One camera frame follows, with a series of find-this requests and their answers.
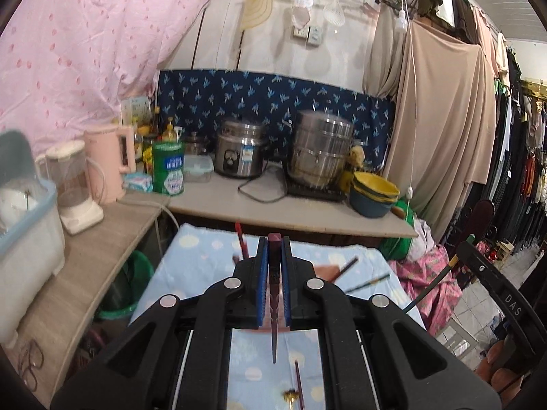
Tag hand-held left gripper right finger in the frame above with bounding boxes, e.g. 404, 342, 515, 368
280, 236, 501, 410

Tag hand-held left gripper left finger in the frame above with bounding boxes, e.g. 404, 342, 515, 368
51, 237, 270, 410

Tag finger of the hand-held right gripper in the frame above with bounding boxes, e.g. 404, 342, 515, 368
458, 240, 501, 295

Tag red black-tipped chopstick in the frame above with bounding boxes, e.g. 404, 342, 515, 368
234, 222, 249, 262

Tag person's right hand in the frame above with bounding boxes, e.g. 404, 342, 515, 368
476, 337, 528, 396

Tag dark metal chair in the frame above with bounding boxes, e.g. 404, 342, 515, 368
459, 199, 496, 248

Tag pink pineapple print cloth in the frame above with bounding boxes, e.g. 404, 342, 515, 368
391, 243, 464, 338

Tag grey stool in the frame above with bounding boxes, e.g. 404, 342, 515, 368
436, 320, 479, 357

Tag light blue dotted tablecloth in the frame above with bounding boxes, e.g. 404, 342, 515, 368
128, 224, 428, 410

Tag green bag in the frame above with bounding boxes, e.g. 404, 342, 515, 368
379, 205, 414, 261

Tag wooden counter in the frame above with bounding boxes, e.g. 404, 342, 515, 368
17, 166, 419, 394

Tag black induction cooker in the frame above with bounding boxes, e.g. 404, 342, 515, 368
284, 178, 349, 203

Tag blue bowl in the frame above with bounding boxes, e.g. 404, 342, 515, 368
349, 195, 395, 218

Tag yellow rimmed bowl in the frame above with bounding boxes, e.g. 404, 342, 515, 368
351, 172, 401, 205

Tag row of hanging clothes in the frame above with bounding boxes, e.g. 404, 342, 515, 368
416, 0, 547, 244

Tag clear plastic food container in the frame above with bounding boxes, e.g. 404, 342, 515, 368
184, 155, 214, 182

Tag green plastic basin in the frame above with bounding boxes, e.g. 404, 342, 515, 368
96, 250, 155, 321

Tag steel rice cooker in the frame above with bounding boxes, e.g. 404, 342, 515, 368
214, 117, 268, 178

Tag beige curtain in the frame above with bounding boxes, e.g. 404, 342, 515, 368
363, 6, 498, 240

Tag steel steamer pot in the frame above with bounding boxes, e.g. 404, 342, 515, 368
285, 110, 355, 189

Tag green tin can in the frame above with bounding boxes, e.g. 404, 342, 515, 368
151, 140, 186, 196

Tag small lidded pot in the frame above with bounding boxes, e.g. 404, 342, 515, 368
184, 134, 211, 156

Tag blue tissue pack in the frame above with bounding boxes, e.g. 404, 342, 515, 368
124, 172, 154, 193

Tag yellow cap oil bottle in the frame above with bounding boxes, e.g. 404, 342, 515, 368
162, 117, 180, 144

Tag navy leaf print cloth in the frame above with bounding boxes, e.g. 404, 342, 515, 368
156, 68, 396, 172

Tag pink electric kettle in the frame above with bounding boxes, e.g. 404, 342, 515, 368
83, 125, 136, 205

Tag white blender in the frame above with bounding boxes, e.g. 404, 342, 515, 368
36, 140, 104, 235

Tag pale food carton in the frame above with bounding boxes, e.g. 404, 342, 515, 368
121, 96, 152, 128

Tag white bin blue rim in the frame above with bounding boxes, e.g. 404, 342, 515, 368
0, 130, 67, 346

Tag dark rimmed eyeglasses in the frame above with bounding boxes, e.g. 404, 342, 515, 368
19, 339, 45, 389

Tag white light bulb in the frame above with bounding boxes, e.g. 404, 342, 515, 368
394, 0, 409, 33

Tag yellow hanging cutting board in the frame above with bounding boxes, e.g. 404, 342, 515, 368
239, 0, 281, 32

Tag white hanging skimmer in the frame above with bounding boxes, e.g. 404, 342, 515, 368
323, 0, 347, 26

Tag pink printed sheet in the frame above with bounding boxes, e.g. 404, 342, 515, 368
0, 0, 214, 154

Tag black power cable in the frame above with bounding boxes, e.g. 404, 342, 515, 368
237, 164, 292, 203

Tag white cable with switch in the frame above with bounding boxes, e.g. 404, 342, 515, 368
402, 0, 418, 206

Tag white wall outlet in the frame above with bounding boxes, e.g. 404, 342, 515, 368
293, 26, 323, 47

